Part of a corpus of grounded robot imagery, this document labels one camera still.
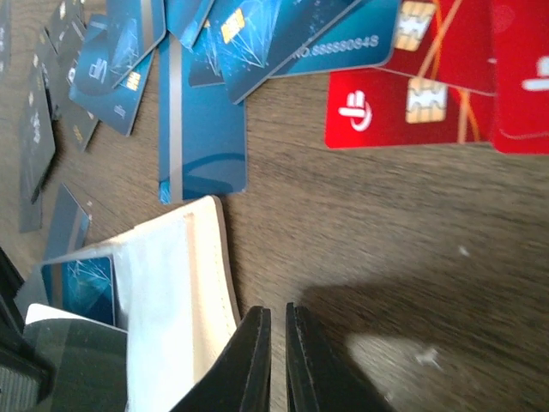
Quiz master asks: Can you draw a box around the blue striped card front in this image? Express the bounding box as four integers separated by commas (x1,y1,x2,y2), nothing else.
43,184,90,261

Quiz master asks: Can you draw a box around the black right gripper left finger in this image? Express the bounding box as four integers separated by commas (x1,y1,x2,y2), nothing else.
172,306,271,412

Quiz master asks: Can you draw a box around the blue vip card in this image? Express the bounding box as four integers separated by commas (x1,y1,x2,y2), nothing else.
210,1,401,103
69,14,154,136
40,256,115,326

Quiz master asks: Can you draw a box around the red VIP card long diagonal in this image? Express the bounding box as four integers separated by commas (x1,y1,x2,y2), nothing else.
324,69,494,149

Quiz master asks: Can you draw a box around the blue striped card large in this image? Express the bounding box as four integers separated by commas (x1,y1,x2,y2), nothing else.
158,34,248,204

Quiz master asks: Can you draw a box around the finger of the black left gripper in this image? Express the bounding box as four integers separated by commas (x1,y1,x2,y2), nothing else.
1,254,127,411

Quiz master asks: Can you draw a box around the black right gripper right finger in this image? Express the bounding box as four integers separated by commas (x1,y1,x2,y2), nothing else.
286,303,392,411

